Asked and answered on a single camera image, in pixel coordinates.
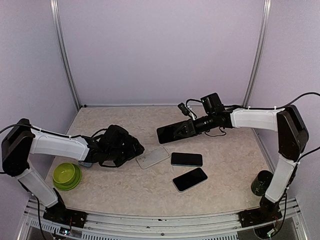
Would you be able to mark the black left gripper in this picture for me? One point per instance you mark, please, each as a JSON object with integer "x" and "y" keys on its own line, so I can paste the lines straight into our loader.
{"x": 131, "y": 151}

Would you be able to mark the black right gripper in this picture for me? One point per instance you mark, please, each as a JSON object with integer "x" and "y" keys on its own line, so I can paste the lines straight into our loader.
{"x": 189, "y": 125}

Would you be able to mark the black phone teal edge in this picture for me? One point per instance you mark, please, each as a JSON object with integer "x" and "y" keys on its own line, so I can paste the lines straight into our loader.
{"x": 166, "y": 134}

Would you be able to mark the clear phone case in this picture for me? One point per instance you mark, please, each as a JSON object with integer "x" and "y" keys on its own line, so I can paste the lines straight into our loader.
{"x": 153, "y": 157}

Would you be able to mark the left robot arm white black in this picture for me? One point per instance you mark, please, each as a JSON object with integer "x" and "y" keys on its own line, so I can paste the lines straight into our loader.
{"x": 24, "y": 139}

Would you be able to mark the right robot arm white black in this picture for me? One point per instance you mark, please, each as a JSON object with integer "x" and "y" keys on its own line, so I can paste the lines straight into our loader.
{"x": 285, "y": 122}

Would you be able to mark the black phone middle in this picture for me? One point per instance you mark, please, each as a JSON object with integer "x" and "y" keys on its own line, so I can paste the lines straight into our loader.
{"x": 186, "y": 159}

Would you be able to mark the black phone front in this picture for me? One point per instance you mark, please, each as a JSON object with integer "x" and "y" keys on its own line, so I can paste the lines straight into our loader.
{"x": 189, "y": 179}

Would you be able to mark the light blue phone case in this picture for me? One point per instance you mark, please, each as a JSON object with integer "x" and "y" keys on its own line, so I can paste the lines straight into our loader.
{"x": 85, "y": 164}

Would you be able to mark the green saucer plate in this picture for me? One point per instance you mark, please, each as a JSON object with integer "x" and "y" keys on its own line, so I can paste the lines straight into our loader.
{"x": 72, "y": 185}

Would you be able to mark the green bowl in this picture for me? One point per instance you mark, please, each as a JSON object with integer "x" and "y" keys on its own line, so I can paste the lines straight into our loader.
{"x": 64, "y": 174}

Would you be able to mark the dark green cup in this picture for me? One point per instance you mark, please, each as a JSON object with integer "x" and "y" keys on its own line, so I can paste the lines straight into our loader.
{"x": 261, "y": 183}

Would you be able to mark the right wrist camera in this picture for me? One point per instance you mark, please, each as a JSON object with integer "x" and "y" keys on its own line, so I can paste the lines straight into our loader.
{"x": 186, "y": 111}

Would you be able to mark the aluminium front rail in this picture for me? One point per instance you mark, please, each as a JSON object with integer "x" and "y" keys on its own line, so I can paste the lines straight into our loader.
{"x": 108, "y": 226}

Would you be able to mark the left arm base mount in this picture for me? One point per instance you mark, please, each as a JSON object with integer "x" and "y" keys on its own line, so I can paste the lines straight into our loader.
{"x": 58, "y": 213}

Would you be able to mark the right aluminium frame post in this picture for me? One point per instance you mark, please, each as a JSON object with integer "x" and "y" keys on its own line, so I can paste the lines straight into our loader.
{"x": 259, "y": 52}

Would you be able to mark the aluminium frame post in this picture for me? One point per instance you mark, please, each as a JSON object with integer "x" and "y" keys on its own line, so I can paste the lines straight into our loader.
{"x": 259, "y": 52}
{"x": 54, "y": 5}

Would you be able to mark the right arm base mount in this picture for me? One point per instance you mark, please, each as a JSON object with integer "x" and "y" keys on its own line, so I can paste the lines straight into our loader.
{"x": 266, "y": 212}

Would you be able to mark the left aluminium frame post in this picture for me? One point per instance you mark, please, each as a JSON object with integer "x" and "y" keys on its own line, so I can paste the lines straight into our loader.
{"x": 54, "y": 5}

